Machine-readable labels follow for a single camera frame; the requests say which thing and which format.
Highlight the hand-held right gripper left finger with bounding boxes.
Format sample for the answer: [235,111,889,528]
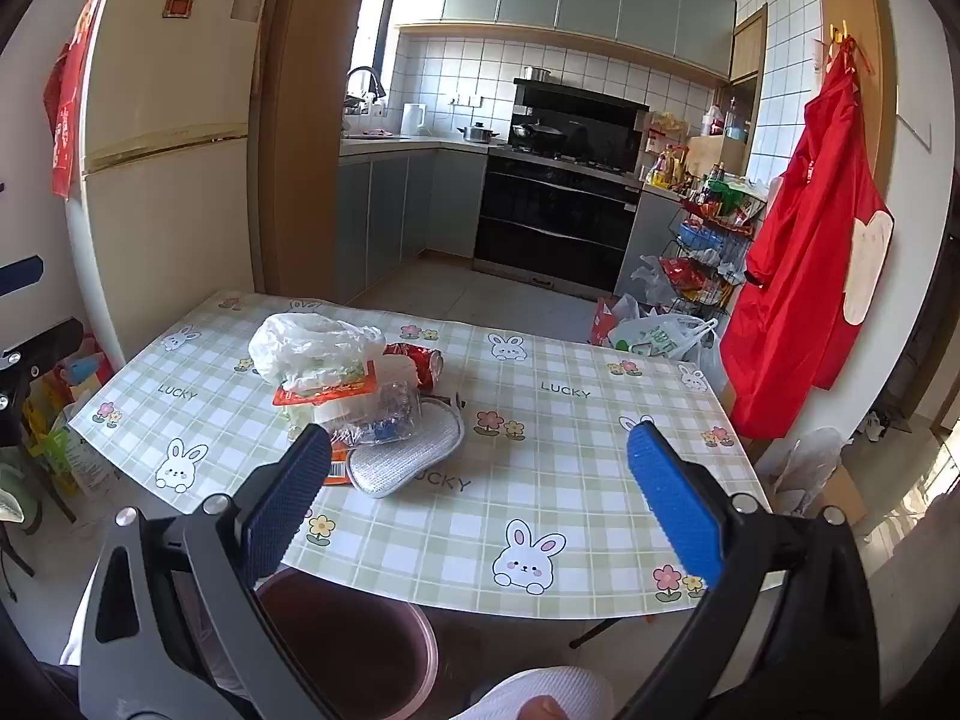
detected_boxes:
[79,424,335,720]

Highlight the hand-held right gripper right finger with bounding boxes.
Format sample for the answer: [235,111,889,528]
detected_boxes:
[626,420,880,720]

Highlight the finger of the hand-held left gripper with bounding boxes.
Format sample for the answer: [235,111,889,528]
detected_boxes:
[0,318,85,391]
[0,255,44,298]

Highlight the red orange food wrapper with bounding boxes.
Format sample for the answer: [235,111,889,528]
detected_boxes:
[271,360,378,407]

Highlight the silver scouring pad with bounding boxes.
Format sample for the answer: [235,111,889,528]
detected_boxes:
[350,397,467,500]

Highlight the clear plastic cup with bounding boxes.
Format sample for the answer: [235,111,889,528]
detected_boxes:
[341,382,422,448]

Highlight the brown plastic bin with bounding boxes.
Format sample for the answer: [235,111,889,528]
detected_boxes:
[257,570,440,720]

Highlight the white foam fruit net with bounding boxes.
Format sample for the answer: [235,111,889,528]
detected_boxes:
[289,355,419,440]

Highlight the red drink can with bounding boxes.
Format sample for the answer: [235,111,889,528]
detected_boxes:
[382,342,446,392]

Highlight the pile of colourful toys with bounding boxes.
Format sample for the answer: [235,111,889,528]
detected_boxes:
[21,336,121,497]

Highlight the black table leg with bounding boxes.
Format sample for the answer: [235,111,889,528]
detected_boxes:
[568,610,662,650]

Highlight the checked rabbit print tablecloth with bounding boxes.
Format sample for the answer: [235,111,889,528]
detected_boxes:
[67,289,770,620]

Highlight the cream fridge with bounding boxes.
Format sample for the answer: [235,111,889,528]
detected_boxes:
[66,0,275,370]

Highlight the white green print plastic bag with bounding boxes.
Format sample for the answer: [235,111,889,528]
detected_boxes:
[607,313,721,362]

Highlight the red hanging banner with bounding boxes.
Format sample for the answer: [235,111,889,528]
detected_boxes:
[43,0,103,200]

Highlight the cardboard box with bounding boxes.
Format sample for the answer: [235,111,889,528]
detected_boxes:
[823,457,872,535]

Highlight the red paper bag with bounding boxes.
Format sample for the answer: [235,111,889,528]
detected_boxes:
[590,298,625,347]

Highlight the clear plastic bags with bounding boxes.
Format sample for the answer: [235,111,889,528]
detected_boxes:
[628,255,677,310]

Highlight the red apron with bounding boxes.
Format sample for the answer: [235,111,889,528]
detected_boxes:
[720,36,896,440]

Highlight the black oven stove unit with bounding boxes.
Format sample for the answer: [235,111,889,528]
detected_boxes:
[472,145,646,295]

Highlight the grey lower kitchen cabinets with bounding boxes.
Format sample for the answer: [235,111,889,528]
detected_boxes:
[334,141,490,302]

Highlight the grey kitchen cabinets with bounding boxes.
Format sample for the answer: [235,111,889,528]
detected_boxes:
[393,0,740,80]
[334,141,490,302]

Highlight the wooden partition panel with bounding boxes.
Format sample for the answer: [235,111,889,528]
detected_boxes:
[257,0,370,302]

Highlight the row of condiment bottles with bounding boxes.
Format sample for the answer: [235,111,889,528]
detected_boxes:
[643,144,695,193]

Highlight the kitchen faucet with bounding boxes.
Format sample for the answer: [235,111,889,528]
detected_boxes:
[344,66,388,118]

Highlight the black range hood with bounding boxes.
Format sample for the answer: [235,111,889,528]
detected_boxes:
[510,77,650,167]

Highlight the window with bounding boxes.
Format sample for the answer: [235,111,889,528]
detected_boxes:
[351,0,400,100]

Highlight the grey upper kitchen cabinets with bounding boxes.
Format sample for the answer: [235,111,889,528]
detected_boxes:
[393,0,740,80]

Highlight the black wire storage rack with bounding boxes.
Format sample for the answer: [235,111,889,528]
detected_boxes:
[666,178,770,317]

